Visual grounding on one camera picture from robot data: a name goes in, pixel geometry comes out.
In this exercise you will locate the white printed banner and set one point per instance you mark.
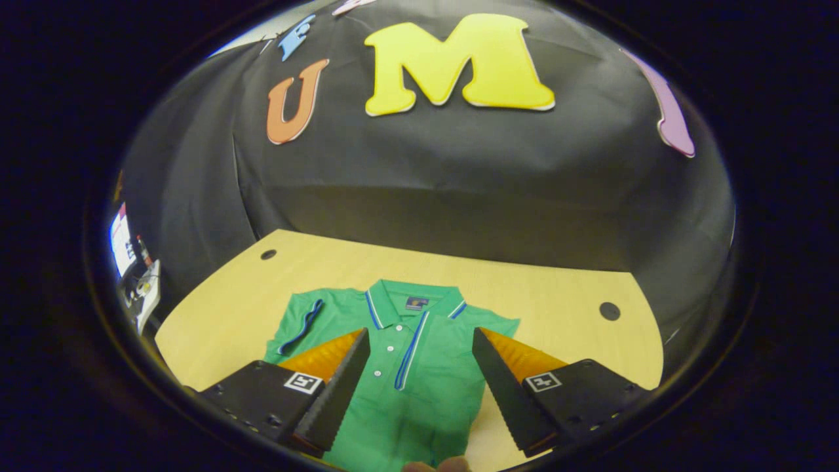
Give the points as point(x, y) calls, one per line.
point(149, 298)

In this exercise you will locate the green T-shirt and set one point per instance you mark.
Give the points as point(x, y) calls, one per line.
point(426, 393)

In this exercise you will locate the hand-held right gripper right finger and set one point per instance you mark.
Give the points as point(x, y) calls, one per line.
point(511, 400)

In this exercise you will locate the black backdrop cloth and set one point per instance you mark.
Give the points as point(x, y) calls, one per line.
point(459, 170)

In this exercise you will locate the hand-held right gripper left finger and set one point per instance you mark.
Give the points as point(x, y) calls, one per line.
point(334, 400)

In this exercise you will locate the colourful printed sign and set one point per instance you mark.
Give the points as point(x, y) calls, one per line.
point(122, 242)

